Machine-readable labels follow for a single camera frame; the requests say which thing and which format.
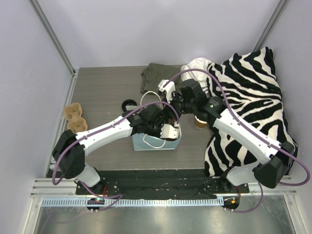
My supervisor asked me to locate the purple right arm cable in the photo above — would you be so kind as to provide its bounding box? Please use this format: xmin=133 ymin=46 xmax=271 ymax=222
xmin=163 ymin=68 xmax=312 ymax=214

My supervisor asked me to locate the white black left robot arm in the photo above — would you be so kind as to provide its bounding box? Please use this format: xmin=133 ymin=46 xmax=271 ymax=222
xmin=52 ymin=104 xmax=169 ymax=195

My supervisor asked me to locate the zebra striped blanket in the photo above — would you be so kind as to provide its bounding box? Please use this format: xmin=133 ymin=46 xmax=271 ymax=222
xmin=205 ymin=47 xmax=298 ymax=176

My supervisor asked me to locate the white slotted cable duct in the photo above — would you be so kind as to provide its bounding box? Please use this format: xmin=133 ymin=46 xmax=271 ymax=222
xmin=41 ymin=197 xmax=224 ymax=207

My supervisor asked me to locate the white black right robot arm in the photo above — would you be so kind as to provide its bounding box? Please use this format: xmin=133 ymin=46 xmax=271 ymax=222
xmin=166 ymin=79 xmax=294 ymax=193

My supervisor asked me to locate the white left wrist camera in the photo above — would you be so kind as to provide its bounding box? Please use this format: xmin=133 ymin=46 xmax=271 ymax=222
xmin=160 ymin=124 xmax=180 ymax=140

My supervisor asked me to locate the white bucket hat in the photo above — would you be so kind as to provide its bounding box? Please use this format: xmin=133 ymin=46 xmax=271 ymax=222
xmin=180 ymin=58 xmax=212 ymax=87

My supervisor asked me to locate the light blue paper bag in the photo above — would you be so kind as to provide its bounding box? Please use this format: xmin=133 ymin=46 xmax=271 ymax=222
xmin=132 ymin=90 xmax=182 ymax=151

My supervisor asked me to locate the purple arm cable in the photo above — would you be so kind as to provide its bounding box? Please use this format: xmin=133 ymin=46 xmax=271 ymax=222
xmin=163 ymin=68 xmax=312 ymax=214
xmin=51 ymin=101 xmax=181 ymax=213

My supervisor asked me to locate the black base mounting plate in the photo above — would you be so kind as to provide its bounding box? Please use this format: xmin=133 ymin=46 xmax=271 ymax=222
xmin=74 ymin=169 xmax=251 ymax=198

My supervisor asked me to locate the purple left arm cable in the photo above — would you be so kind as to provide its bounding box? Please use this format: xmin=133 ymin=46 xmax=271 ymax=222
xmin=51 ymin=101 xmax=181 ymax=213

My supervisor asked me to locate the olive green folded cloth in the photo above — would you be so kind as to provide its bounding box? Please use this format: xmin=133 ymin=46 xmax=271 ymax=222
xmin=140 ymin=63 xmax=182 ymax=94

